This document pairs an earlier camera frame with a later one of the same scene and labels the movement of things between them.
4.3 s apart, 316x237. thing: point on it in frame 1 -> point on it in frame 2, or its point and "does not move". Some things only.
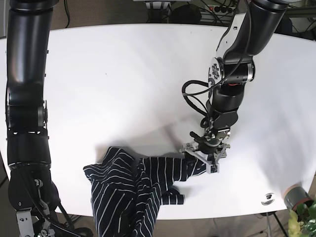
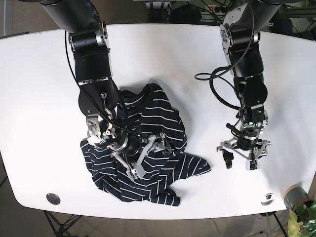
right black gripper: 209,148 -> 247,143
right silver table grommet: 268,199 does not move
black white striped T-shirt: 127,193 -> 147,110
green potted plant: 302,222 does not move
